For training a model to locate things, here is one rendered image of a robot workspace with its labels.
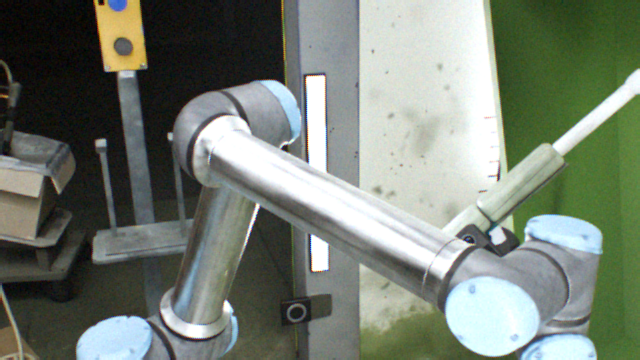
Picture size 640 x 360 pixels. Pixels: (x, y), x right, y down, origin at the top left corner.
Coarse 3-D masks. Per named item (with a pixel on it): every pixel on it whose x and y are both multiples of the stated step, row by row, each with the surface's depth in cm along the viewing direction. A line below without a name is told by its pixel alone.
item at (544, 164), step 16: (624, 96) 112; (592, 112) 114; (608, 112) 113; (576, 128) 115; (592, 128) 114; (544, 144) 117; (560, 144) 115; (528, 160) 117; (544, 160) 115; (560, 160) 115; (512, 176) 117; (528, 176) 116; (544, 176) 116; (496, 192) 118; (512, 192) 117; (528, 192) 117; (480, 208) 119; (496, 208) 118; (512, 208) 118; (448, 224) 123; (464, 224) 119; (480, 224) 119
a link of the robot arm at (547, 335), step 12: (588, 324) 91; (540, 336) 90; (552, 336) 88; (564, 336) 88; (576, 336) 88; (528, 348) 90; (540, 348) 89; (552, 348) 88; (564, 348) 88; (576, 348) 89; (588, 348) 89
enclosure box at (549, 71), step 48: (528, 0) 158; (576, 0) 163; (624, 0) 164; (528, 48) 162; (576, 48) 168; (624, 48) 169; (528, 96) 167; (576, 96) 173; (528, 144) 172; (576, 144) 178; (624, 144) 181; (576, 192) 183; (624, 192) 187; (624, 240) 194; (624, 288) 202; (624, 336) 210
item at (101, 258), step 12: (120, 228) 224; (132, 228) 224; (144, 228) 224; (156, 228) 224; (168, 228) 224; (180, 228) 224; (144, 252) 208; (156, 252) 208; (168, 252) 209; (180, 252) 210
